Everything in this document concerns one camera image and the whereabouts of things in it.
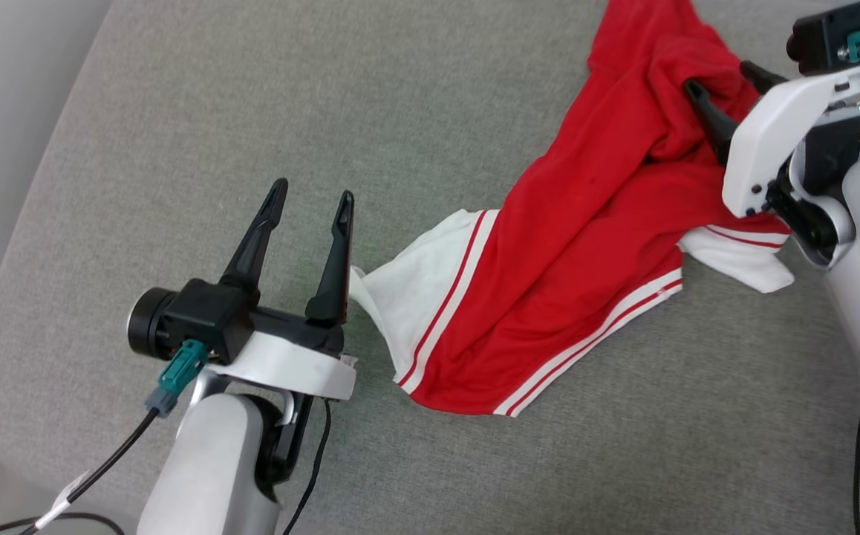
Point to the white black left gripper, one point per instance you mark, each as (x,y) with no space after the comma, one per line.
(289,364)

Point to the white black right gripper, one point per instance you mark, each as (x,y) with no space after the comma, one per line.
(760,141)

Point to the red white-striped shirt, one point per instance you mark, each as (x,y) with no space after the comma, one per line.
(549,260)

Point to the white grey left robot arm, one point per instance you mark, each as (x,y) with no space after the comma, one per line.
(207,461)

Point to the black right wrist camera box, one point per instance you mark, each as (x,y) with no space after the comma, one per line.
(820,37)

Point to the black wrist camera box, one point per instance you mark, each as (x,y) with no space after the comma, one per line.
(200,319)
(820,37)

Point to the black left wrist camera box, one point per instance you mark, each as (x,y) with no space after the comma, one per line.
(200,319)

